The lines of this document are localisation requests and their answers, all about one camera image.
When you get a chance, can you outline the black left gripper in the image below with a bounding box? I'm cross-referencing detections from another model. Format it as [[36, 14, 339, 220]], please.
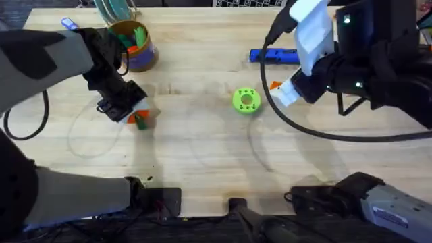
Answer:
[[74, 28, 162, 130]]

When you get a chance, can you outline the green toy vegetable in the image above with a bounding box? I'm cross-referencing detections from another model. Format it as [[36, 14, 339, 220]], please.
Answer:
[[134, 115, 149, 131]]

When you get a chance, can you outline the green disc with holes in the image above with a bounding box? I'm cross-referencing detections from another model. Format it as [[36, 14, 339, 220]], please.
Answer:
[[232, 87, 262, 115]]

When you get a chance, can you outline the brown purple tub with toys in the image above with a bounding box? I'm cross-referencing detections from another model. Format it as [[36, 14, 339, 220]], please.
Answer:
[[107, 20, 160, 73]]

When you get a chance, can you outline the white keyboard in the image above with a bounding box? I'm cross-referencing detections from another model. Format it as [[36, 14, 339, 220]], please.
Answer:
[[213, 0, 288, 8]]

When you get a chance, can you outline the teal plate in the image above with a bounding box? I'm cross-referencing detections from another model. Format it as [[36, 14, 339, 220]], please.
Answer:
[[93, 0, 132, 24]]

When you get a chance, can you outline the small blue white object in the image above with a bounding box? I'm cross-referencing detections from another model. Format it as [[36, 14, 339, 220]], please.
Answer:
[[60, 17, 80, 31]]

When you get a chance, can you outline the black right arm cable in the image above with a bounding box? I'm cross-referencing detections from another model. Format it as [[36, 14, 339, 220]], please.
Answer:
[[259, 8, 432, 143]]

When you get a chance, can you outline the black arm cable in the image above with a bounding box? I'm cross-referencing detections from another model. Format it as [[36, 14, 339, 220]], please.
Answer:
[[3, 88, 51, 142], [259, 8, 432, 143]]

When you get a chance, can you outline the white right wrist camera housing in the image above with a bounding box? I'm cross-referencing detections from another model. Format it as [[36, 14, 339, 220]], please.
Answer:
[[289, 0, 339, 77]]

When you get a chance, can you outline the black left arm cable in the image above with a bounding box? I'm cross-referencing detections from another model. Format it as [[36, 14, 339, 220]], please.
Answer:
[[3, 88, 51, 142]]

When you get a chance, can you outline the black camera stand post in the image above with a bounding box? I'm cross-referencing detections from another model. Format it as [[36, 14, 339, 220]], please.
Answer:
[[228, 197, 271, 243]]

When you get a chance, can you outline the black rail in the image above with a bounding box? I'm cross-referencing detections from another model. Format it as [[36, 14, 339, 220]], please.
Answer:
[[30, 215, 372, 243]]

